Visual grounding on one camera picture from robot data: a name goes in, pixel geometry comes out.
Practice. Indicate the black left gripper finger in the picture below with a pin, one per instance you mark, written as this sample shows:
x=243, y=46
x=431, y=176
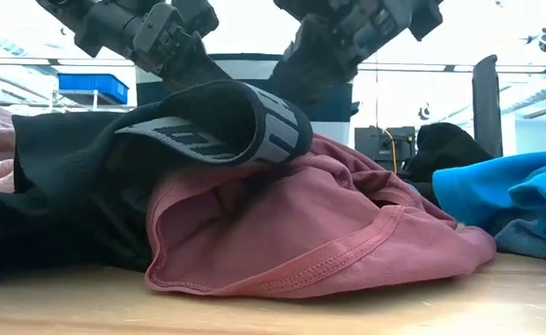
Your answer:
x=198, y=70

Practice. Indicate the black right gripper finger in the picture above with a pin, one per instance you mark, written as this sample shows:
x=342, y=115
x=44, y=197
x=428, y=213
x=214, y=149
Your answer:
x=314, y=79

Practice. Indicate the maroon t-shirt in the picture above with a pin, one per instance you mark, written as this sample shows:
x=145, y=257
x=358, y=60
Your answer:
x=300, y=223

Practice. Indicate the large black garment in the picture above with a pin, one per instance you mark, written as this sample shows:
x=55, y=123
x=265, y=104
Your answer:
x=444, y=149

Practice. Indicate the black boxers grey waistband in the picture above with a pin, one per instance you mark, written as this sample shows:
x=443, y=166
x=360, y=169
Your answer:
x=68, y=195

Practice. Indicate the bright blue fleece hoodie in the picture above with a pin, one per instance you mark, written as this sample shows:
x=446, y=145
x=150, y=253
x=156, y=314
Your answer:
x=510, y=191

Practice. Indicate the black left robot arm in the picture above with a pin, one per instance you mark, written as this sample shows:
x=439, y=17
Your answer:
x=91, y=18

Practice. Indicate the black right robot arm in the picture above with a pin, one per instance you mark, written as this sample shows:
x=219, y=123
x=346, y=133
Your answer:
x=416, y=14

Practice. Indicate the navy white striped fabric bin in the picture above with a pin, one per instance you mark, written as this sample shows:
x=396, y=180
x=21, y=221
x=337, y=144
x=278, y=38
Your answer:
x=333, y=111

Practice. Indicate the blue plastic crate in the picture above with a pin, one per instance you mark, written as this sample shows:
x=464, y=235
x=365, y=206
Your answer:
x=91, y=88

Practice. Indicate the dark grey equipment box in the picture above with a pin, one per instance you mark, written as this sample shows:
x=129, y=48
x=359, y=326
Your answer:
x=375, y=144

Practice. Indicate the blue grey sock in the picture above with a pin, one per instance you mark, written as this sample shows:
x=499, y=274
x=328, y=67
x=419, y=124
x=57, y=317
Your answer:
x=533, y=242

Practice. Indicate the black upright post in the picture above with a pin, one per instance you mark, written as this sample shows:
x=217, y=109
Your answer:
x=486, y=107

